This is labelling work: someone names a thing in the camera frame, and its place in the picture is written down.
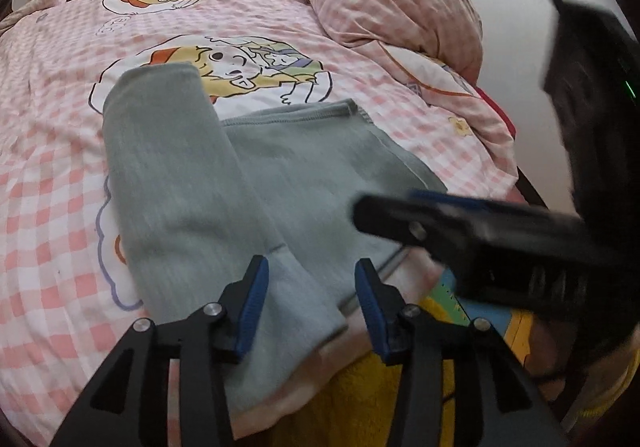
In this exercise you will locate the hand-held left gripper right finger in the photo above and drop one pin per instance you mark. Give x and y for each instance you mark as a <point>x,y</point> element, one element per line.
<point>372,312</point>

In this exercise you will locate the grey pants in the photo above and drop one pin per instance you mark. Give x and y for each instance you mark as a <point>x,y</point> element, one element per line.
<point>175,167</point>

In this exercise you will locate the pink checkered printed blanket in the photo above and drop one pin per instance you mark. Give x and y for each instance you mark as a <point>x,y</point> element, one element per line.
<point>60,127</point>

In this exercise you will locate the colourful play mat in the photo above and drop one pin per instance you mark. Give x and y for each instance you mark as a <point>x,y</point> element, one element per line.
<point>480,322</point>

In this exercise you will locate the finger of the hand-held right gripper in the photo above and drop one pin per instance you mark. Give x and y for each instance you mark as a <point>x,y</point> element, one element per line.
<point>395,219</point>
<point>450,199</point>

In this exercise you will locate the dark bed frame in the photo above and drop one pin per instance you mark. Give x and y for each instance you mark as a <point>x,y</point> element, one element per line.
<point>530,187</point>

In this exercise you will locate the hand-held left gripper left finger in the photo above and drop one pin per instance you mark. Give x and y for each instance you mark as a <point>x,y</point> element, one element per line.
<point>252,302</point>

